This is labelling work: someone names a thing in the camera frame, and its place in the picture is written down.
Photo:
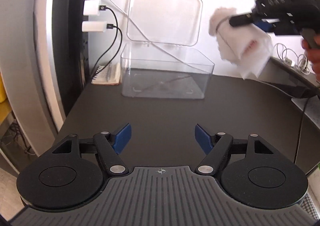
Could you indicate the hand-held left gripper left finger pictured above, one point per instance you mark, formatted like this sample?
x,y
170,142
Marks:
x,y
123,138

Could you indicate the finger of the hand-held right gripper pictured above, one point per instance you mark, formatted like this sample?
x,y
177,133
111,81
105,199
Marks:
x,y
243,20
264,26

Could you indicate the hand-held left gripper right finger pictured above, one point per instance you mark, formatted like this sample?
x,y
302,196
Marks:
x,y
202,138

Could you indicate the white printed shopping bag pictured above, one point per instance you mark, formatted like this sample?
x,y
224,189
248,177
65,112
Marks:
x,y
245,56

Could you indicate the clear plastic lidded box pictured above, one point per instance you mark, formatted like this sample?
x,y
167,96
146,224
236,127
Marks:
x,y
162,16

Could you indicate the person's right hand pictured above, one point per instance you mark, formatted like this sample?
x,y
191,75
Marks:
x,y
313,61

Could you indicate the white plug adapter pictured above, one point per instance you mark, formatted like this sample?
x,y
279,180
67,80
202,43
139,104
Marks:
x,y
290,62

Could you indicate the spiral notepad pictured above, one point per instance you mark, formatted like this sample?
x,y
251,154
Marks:
x,y
106,76

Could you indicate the black power strip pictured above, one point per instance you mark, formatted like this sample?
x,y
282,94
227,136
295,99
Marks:
x,y
86,48

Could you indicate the white flat charger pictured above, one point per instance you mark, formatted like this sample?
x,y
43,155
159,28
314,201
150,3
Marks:
x,y
95,27

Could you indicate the yellow box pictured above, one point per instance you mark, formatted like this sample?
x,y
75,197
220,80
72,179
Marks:
x,y
2,88

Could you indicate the white square charger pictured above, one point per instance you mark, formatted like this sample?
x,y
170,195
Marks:
x,y
92,8

